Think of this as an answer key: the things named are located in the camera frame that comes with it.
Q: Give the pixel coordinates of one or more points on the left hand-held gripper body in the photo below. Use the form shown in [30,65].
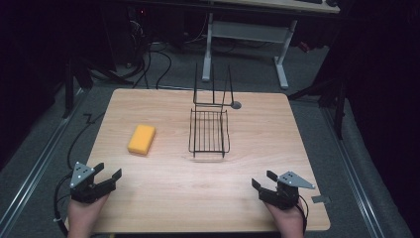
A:
[82,190]

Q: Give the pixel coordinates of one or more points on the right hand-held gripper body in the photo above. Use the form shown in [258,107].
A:
[285,195]

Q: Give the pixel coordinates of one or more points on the yellow sponge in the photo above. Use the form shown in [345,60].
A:
[142,139]

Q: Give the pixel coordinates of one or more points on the person's left hand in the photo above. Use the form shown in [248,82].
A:
[84,216]

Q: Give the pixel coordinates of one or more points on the person's right hand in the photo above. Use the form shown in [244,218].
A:
[289,221]

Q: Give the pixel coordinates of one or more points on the grey tape piece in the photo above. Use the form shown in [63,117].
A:
[321,199]

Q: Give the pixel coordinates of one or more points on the black metal stand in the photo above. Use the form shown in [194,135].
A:
[68,95]
[339,109]

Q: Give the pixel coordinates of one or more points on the grey round table grommet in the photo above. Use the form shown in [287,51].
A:
[236,105]

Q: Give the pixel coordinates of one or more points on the dark computer tower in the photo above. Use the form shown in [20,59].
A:
[127,36]

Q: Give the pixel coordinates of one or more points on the desk with white legs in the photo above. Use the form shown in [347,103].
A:
[251,31]

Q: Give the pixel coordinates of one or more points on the aluminium floor rail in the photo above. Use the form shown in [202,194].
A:
[355,175]
[36,170]

